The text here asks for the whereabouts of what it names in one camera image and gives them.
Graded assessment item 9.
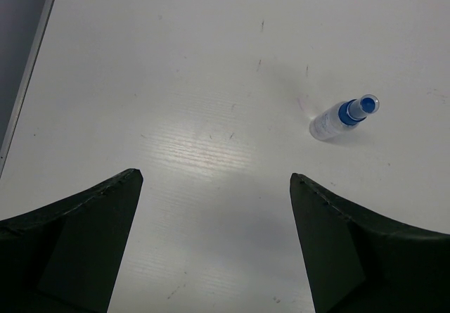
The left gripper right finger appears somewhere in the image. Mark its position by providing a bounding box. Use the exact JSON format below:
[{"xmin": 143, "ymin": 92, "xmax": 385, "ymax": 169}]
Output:
[{"xmin": 290, "ymin": 174, "xmax": 449, "ymax": 312}]

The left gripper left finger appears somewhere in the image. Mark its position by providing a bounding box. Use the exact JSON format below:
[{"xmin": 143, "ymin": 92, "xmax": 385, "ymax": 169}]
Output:
[{"xmin": 1, "ymin": 169, "xmax": 143, "ymax": 312}]

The clear blue-cap spray bottle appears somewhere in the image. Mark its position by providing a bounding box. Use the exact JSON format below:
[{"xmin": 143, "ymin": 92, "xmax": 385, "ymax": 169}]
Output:
[{"xmin": 309, "ymin": 94, "xmax": 380, "ymax": 141}]

